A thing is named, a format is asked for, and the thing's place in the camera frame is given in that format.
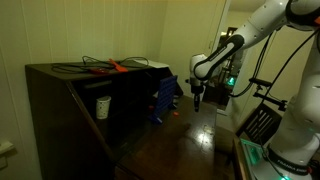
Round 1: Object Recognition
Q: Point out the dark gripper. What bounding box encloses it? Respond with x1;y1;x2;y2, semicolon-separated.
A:
189;78;205;112

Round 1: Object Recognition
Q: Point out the dark red flat object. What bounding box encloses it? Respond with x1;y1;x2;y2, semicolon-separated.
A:
89;67;108;75

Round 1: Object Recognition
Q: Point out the white paper sheet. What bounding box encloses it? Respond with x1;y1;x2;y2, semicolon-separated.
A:
134;59;170;69

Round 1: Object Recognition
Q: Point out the dark wooden secretary desk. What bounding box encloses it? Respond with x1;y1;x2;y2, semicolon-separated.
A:
24;59;241;180

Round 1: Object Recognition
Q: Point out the teal lit robot platform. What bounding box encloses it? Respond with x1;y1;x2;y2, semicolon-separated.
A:
239;138;269;171

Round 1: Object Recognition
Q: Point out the orange plastic spatula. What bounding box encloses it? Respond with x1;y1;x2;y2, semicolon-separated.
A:
107;58;129;73

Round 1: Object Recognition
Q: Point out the white dotted paper cup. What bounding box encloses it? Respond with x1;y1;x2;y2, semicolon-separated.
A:
95;95;112;120

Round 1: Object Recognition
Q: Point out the blue connect four frame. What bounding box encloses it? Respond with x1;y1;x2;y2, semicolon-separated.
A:
148;75;179;126

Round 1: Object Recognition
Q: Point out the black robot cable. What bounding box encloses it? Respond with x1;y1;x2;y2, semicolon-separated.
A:
229;30;275;99
259;29;319;104

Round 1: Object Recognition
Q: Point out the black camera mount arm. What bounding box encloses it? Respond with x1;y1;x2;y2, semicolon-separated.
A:
248;77;288;112

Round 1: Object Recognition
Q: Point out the black cable loop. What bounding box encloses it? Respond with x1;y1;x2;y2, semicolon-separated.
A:
51;55;150;75

